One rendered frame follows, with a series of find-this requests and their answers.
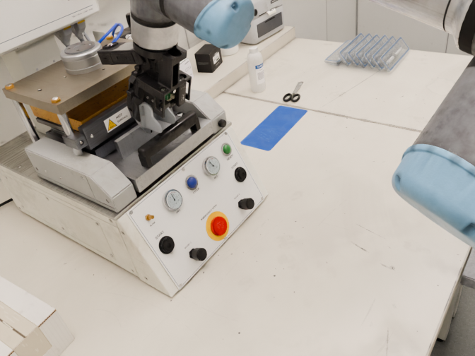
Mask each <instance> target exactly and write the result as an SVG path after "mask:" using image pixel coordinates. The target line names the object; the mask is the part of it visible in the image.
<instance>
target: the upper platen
mask: <svg viewBox="0 0 475 356"><path fill-rule="evenodd" d="M129 78H130V76H128V77H126V78H125V79H123V80H121V81H120V82H118V83H116V84H114V85H113V86H111V87H109V88H108V89H106V90H104V91H102V92H101V93H99V94H97V95H95V96H94V97H92V98H91V99H89V100H86V101H85V102H83V103H82V104H80V105H78V106H77V107H75V108H73V109H71V110H69V111H68V112H67V115H68V117H69V120H70V122H71V125H72V127H73V129H74V131H75V132H77V133H79V130H78V127H79V126H80V125H82V124H84V123H86V122H87V121H89V120H90V119H92V118H93V117H95V116H97V115H99V114H100V113H102V112H104V111H105V110H106V109H108V108H110V107H111V106H113V105H115V104H117V103H118V102H120V101H121V100H123V99H124V98H126V97H127V90H128V85H129ZM30 108H31V110H32V111H33V114H34V115H35V116H36V117H37V118H36V120H37V122H38V123H41V124H44V125H47V126H50V127H52V128H55V129H59V130H60V131H64V129H63V127H62V125H61V122H60V120H59V118H58V116H57V114H55V113H52V112H48V111H46V110H43V109H40V108H36V107H33V106H30Z"/></svg>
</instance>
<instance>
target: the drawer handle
mask: <svg viewBox="0 0 475 356"><path fill-rule="evenodd" d="M189 128H190V129H192V130H195V131H198V130H199V129H200V128H201V127H200V123H199V118H198V116H197V114H196V112H193V111H189V112H188V113H186V114H185V115H183V116H182V117H180V118H179V119H178V120H177V121H175V123H174V124H171V125H169V126H168V127H167V128H165V129H164V130H163V132H162V133H158V134H157V135H156V136H154V137H153V138H152V139H150V140H149V141H147V142H146V143H145V144H143V145H142V146H141V147H139V148H138V153H139V154H138V156H139V159H140V162H141V165H142V167H146V168H148V169H149V168H151V167H152V166H153V163H152V161H151V158H152V157H153V156H154V155H155V154H156V153H158V152H159V151H160V150H162V149H163V148H164V147H165V146H167V145H168V144H170V143H171V142H173V141H174V140H175V139H176V138H177V137H179V136H180V135H182V134H183V133H184V132H185V131H187V130H188V129H189Z"/></svg>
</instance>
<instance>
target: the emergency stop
mask: <svg viewBox="0 0 475 356"><path fill-rule="evenodd" d="M226 230H227V222H226V220H225V218H223V217H221V216H217V217H215V218H214V219H213V220H212V221H211V231H212V233H214V234H215V235H217V236H221V235H224V234H225V232H226Z"/></svg>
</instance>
